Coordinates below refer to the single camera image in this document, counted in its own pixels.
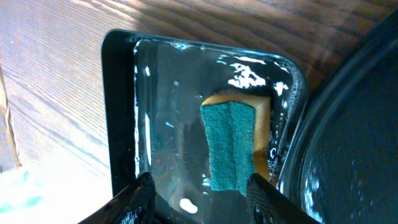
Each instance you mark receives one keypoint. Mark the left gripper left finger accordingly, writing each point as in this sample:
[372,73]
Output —
[135,204]

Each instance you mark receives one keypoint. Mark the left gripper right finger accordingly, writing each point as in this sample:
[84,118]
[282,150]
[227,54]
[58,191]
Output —
[268,206]

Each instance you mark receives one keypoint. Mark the yellow green sponge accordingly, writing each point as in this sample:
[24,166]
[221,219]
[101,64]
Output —
[237,129]

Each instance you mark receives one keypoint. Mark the round black tray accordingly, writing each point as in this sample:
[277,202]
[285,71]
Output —
[342,163]

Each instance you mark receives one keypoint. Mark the black rectangular water tray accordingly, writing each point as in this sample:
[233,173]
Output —
[153,89]

